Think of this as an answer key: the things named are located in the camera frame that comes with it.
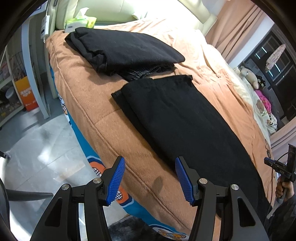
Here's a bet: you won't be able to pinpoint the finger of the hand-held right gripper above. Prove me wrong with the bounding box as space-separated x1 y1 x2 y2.
264 157 292 175

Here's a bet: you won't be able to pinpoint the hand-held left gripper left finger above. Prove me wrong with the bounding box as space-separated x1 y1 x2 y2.
30 156 126 241

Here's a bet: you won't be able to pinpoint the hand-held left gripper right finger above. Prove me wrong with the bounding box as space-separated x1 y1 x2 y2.
174 156 270 241

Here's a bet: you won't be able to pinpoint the black pants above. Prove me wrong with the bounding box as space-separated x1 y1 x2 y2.
111 74 270 223

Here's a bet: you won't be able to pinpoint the person's right forearm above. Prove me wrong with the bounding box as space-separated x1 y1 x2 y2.
264 193 296 241

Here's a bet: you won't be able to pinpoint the person's right hand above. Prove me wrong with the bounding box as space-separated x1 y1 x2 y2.
275 177 292 202

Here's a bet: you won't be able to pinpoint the pink curtain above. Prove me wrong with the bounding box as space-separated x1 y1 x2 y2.
269 120 296 149
206 0 275 63

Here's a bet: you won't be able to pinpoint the bear print cream cover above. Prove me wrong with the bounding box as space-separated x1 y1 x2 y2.
254 97 278 133

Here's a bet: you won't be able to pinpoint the blue-grey shaggy rug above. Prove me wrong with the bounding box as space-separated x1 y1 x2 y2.
107 215 192 241

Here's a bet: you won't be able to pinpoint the pink plush toy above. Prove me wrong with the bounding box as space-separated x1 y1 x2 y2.
254 89 271 112

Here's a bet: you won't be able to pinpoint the cream duvet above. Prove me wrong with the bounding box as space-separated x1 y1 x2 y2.
196 28 269 139

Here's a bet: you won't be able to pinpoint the black plush toy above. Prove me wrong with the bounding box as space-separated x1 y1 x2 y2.
253 77 266 91

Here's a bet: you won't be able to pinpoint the dark glass window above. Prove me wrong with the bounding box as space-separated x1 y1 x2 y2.
243 23 296 123

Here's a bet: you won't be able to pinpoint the dark grey chair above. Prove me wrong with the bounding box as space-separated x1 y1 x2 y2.
0 177 54 234

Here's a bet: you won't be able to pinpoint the beige plush toy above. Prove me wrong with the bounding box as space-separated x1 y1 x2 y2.
238 66 259 87

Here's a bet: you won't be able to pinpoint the hanging floral garment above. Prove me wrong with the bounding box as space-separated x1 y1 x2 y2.
265 44 286 71

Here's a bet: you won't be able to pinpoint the orange cardboard box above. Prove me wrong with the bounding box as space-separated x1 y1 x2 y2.
14 76 39 112

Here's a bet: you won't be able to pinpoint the folded black and striped clothes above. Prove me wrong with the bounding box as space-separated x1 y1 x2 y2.
64 27 186 82

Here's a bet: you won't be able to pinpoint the white shelf cart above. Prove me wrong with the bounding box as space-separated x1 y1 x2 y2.
0 47 25 127

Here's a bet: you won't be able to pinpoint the green tissue pack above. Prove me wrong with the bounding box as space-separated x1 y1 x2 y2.
65 7 97 33

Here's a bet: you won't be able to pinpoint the white power strip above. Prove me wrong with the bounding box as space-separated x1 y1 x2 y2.
40 16 50 40

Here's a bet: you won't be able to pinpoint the cream padded headboard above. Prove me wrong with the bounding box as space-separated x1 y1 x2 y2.
55 0 218 30

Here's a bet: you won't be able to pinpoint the black cable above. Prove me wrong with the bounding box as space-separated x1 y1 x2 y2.
268 152 290 209

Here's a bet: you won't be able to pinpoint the white chair frame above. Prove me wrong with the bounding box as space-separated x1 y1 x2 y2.
21 17 51 120

